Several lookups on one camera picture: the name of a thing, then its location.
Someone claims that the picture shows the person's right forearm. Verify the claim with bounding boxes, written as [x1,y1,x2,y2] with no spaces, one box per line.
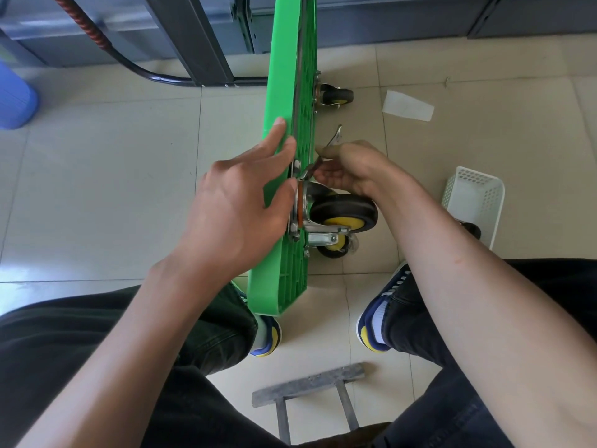
[373,170,597,448]

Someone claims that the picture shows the person's blue yellow shoe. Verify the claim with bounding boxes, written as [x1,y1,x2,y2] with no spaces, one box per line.
[356,260,412,354]
[232,281,283,358]

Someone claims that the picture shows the person's left blue yellow shoe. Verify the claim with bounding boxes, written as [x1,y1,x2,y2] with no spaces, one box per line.
[232,281,283,358]

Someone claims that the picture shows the white plastic basket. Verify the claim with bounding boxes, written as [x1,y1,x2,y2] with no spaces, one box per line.
[441,166,506,250]

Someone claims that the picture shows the silver metal wrench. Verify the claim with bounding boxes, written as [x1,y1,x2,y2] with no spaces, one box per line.
[298,125,344,182]

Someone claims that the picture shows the large black yellow caster wheel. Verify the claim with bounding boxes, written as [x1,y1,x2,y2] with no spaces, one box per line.
[289,179,379,235]

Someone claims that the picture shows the person's right blue yellow shoe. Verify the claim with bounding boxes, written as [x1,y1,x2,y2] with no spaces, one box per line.
[356,260,412,354]

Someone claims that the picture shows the small black caster wheel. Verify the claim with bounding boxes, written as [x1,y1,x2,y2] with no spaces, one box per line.
[314,72,354,110]

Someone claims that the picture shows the black yellow caster with brake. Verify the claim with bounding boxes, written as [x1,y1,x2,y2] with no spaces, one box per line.
[303,231,361,260]

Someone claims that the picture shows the person's black trousers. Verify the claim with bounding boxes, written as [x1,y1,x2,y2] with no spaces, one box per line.
[0,258,597,448]

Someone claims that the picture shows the blue plastic container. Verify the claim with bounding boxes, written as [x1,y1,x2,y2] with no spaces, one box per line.
[0,59,41,131]

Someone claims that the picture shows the dark grey metal panel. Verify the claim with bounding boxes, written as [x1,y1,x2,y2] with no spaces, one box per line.
[144,0,235,88]

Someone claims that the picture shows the person's right hand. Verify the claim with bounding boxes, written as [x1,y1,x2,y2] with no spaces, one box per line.
[313,140,403,197]

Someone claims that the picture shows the grey metal stool frame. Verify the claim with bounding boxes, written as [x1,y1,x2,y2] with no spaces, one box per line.
[251,362,367,446]

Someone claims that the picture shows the green plastic cart platform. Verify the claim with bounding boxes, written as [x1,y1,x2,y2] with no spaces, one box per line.
[246,0,322,318]

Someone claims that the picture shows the black cart handle red grip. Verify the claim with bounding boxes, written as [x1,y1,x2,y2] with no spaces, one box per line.
[49,0,270,87]

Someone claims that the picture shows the white paper sheet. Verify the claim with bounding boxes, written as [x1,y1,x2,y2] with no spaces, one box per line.
[382,90,436,123]

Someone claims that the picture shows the person's left forearm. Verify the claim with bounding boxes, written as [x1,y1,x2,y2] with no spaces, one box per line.
[14,259,236,448]

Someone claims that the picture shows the person's left hand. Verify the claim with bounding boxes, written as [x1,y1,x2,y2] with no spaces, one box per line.
[161,117,298,281]

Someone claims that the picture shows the grey metal cabinet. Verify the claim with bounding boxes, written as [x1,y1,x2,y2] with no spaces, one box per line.
[0,0,597,69]

